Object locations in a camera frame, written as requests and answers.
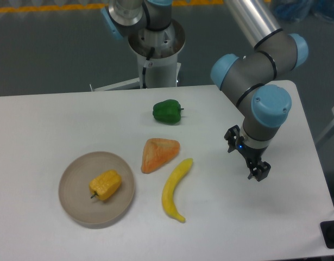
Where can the black clamp at table edge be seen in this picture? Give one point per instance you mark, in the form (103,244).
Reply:
(327,228)

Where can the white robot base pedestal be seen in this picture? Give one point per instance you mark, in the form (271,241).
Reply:
(157,58)

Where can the blue plastic bag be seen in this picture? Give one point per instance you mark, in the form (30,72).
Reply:
(296,11)

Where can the yellow toy pepper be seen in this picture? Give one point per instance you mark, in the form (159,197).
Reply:
(105,185)

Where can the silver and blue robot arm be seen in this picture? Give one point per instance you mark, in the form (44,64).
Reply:
(246,82)

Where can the orange triangular toy pastry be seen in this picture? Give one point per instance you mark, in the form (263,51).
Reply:
(157,152)

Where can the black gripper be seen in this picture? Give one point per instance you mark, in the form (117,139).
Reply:
(258,170)

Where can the beige round plate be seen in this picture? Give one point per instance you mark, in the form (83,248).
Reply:
(75,196)

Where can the yellow toy banana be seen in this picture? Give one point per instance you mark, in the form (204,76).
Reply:
(167,198)

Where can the green toy pepper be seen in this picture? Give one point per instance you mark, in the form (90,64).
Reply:
(168,112)

